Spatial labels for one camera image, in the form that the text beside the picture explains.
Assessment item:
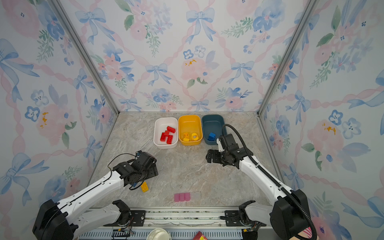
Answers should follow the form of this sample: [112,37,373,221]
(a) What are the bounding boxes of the white bowl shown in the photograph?
[146,229,172,240]

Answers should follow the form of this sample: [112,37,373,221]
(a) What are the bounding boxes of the blue square lego brick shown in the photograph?
[208,133,216,139]

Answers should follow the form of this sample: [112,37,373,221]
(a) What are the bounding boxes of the pink translucent block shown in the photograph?
[174,192,201,203]

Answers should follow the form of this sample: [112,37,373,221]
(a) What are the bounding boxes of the pink plush toy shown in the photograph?
[298,228,321,240]

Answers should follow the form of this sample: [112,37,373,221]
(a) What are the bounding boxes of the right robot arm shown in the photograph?
[206,148,318,240]

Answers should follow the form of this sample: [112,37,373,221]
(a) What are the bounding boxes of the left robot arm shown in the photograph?
[32,151,158,240]

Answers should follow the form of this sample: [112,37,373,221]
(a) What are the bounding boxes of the white plastic container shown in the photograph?
[153,117,179,149]

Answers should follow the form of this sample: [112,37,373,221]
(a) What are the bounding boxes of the yellow rounded 120 lego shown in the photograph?
[191,133,199,141]

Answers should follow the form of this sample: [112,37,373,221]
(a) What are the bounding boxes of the black corrugated cable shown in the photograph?
[221,123,318,240]

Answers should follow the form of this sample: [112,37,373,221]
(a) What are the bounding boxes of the red long lego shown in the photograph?
[160,132,168,142]
[167,126,176,134]

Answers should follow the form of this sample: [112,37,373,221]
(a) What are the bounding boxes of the red box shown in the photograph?
[193,231,208,240]

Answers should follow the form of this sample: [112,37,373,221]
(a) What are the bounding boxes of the yellow plastic container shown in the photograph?
[178,115,203,146]

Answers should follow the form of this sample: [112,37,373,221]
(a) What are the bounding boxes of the dark teal plastic container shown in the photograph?
[202,115,225,145]

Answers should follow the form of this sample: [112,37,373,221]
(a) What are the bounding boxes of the aluminium rail base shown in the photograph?
[79,207,272,240]

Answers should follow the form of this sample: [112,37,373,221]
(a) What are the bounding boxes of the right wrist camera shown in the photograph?
[217,134,239,152]

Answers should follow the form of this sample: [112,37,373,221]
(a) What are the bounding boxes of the yellow long lego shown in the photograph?
[141,182,149,193]

